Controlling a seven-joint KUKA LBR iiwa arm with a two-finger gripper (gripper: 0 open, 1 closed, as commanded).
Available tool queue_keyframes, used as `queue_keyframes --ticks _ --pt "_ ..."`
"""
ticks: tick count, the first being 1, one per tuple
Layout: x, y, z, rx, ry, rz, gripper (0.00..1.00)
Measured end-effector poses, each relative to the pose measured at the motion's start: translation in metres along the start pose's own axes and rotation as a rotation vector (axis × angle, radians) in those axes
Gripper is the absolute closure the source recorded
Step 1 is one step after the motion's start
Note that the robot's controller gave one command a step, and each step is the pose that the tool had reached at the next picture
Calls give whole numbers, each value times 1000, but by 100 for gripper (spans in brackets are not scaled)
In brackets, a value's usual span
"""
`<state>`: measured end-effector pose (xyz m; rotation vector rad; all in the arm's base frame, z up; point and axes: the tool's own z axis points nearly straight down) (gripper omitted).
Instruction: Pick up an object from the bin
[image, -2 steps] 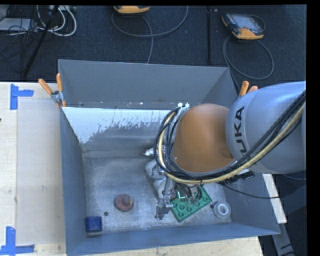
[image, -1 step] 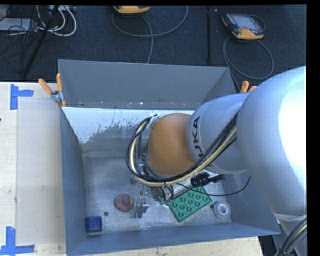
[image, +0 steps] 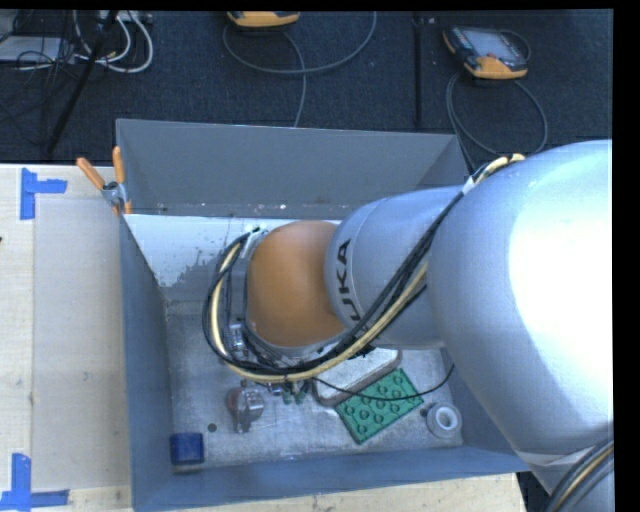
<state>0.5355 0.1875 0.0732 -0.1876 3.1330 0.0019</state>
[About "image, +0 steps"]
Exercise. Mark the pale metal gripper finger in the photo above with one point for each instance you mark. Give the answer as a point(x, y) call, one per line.
point(234, 400)
point(253, 406)

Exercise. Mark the blue cube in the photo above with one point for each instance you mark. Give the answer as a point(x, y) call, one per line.
point(187, 448)

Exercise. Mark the grey metal bin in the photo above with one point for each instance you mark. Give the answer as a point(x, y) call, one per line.
point(150, 350)

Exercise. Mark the white flat sponge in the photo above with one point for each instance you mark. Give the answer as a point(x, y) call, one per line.
point(357, 375)

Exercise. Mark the dark green studded flat block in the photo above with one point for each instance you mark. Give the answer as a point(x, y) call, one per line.
point(380, 410)

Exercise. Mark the white tape roll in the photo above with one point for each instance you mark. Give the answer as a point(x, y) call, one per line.
point(444, 419)

